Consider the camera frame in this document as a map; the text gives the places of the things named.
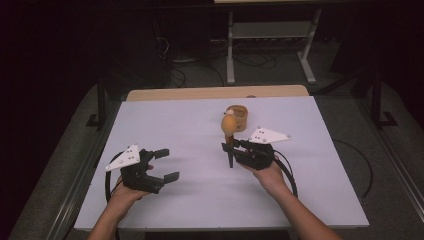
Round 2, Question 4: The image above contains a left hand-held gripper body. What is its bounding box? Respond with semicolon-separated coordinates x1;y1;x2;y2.
105;143;166;195

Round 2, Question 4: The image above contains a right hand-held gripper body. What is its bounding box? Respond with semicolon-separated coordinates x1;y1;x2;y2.
233;126;292;171

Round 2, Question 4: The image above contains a makeup brush with black handle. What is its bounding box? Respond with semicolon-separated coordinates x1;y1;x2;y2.
220;114;239;169

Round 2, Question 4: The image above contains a round wooden brush holder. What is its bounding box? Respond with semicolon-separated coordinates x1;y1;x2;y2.
225;104;249;133

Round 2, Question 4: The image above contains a person's left hand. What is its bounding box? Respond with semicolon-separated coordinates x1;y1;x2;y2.
108;163;155;210

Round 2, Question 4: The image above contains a person's right hand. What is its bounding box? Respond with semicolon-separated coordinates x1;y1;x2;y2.
239;155;292;199

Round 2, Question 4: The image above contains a white table board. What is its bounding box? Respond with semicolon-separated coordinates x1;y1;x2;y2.
73;96;370;232

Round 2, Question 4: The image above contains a wooden table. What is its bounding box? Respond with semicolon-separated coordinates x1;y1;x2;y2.
125;84;310;102

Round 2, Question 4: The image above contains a black metal stand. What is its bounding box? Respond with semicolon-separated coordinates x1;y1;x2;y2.
85;75;108;130
370;70;400;130

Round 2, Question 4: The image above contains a white metal stand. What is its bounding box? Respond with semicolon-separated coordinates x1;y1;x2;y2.
225;8;323;85

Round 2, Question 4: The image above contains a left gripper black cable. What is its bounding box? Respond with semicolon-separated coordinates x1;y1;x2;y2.
104;151;125;204

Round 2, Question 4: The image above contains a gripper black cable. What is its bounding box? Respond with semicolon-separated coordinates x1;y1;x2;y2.
273;149;299;198
104;151;125;204

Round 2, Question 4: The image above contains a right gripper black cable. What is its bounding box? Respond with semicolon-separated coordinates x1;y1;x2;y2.
273;149;299;198

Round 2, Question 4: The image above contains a metal floor rail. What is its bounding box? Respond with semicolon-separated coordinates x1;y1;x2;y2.
354;98;424;211
49;99;123;240

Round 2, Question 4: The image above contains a tangle of black floor cables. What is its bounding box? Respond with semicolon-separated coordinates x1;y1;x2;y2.
154;35;278;88

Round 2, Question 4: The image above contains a black floor cable loop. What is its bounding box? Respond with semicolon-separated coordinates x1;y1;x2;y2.
332;138;374;200

